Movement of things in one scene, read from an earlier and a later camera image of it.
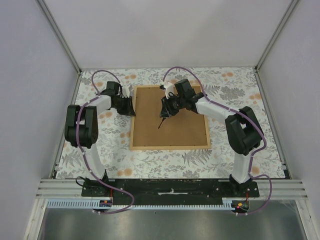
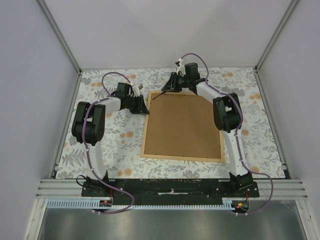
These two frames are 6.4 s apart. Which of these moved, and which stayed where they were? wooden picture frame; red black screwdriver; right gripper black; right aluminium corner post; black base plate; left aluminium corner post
Moved: wooden picture frame; right gripper black; red black screwdriver
Stayed: right aluminium corner post; left aluminium corner post; black base plate
